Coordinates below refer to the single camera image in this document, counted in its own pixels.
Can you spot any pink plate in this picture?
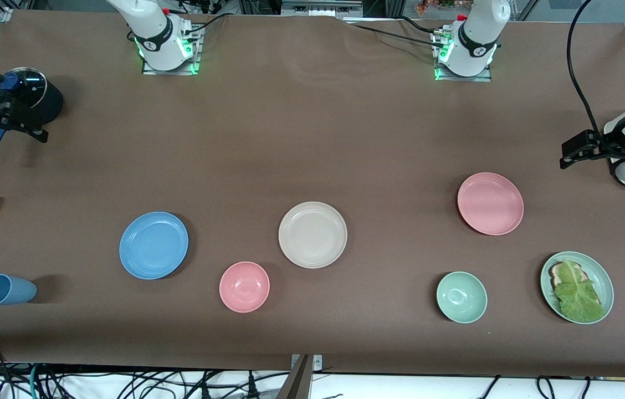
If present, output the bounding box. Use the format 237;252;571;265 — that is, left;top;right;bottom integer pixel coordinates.
457;172;525;236

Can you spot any blue plate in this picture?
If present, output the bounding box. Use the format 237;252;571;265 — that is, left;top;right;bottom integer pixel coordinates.
119;211;189;280

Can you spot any glass lid with blue knob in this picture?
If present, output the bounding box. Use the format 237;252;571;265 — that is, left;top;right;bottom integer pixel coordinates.
0;67;48;109

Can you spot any toast bread slice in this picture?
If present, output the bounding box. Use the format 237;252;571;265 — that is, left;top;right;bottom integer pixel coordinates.
548;262;586;290

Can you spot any green plate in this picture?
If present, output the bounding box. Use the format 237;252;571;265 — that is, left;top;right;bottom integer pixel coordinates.
540;251;615;325

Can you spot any green lettuce leaf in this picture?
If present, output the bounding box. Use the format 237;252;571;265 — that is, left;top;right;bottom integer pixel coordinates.
553;259;606;324

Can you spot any blue cup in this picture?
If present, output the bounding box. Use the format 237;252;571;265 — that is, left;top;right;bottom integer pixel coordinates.
0;274;38;306

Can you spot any green bowl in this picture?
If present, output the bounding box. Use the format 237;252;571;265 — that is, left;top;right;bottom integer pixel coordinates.
436;270;488;324

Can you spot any colourful flower bunch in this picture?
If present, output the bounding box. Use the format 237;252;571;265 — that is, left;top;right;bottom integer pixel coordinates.
416;0;475;16

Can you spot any pink bowl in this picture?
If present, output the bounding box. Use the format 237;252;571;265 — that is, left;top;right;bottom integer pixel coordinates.
219;261;271;314

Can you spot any brown table cover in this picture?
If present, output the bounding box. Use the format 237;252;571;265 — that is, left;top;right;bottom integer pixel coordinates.
0;8;625;378

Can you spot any beige plate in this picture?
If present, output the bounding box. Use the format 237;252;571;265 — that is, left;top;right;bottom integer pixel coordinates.
278;201;349;270

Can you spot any dark beam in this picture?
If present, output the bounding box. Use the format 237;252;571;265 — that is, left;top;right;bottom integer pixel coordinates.
275;355;314;399

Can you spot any black pot with blue handle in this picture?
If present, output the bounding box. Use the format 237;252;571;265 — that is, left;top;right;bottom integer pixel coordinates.
0;68;64;165

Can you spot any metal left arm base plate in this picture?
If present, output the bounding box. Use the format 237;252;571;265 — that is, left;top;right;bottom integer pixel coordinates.
433;30;493;83

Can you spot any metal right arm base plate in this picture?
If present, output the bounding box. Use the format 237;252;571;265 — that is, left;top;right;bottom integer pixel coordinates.
142;25;202;75

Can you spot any black left arm base cable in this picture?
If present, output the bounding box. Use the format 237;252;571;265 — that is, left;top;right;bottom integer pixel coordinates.
345;20;446;45

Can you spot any black arm base cable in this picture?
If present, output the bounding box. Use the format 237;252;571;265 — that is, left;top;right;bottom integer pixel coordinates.
182;12;248;43
345;20;446;45

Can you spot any black right arm base cable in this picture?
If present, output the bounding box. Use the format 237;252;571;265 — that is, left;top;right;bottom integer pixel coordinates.
182;12;248;43

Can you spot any aluminium rail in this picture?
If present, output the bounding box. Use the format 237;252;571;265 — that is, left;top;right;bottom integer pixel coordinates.
281;0;364;21

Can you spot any metal table edge bracket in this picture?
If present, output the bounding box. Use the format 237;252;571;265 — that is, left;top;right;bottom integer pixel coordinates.
290;354;324;371

